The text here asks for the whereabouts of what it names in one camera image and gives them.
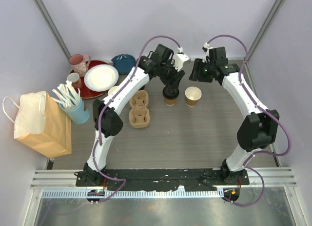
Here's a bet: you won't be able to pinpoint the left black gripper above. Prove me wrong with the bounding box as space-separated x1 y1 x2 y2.
158 60 184 90

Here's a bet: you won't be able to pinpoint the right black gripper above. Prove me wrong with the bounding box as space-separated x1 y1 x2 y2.
189 59 215 83

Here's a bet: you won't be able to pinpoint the black coffee lid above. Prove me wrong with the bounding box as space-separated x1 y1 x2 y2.
162 85 179 100

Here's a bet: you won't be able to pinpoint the brown paper cup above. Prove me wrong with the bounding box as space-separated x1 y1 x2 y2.
185 86 202 107
164 97 177 106

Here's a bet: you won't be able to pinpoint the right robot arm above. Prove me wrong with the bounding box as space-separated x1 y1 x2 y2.
189 44 279 185

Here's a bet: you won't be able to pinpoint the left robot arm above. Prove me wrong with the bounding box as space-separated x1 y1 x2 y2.
83 44 189 186

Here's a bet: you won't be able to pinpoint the brown pulp cup carrier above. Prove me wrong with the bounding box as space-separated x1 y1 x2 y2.
129 90 150 129

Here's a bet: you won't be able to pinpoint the stacked brown paper cups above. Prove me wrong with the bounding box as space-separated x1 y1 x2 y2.
108 85 118 96

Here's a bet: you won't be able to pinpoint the white paper plate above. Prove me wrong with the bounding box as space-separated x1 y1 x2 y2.
84 64 119 92

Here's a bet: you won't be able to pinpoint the tall pink floral mug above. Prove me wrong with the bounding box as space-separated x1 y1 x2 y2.
69 54 91 77

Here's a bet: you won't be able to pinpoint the small pink floral mug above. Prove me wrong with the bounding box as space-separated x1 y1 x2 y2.
67 72 82 89

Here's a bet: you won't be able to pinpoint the light blue holder cup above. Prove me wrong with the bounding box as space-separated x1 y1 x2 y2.
59 99 90 124

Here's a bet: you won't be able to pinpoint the brown paper bag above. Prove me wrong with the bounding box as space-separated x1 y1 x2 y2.
2 91 72 159

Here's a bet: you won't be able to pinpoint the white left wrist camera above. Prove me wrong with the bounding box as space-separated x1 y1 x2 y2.
174 47 190 71

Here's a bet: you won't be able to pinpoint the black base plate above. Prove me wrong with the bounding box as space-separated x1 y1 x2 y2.
74 168 250 192

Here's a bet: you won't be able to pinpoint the aluminium rail frame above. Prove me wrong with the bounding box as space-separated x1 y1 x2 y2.
31 167 296 202

